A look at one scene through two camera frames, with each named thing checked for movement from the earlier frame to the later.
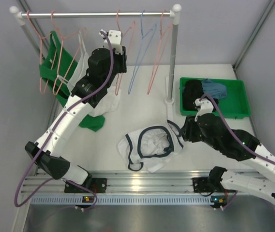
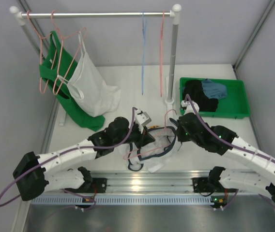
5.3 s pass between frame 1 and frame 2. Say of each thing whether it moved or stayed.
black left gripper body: moved
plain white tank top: stayed
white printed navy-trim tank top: stayed
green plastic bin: stayed
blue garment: stayed
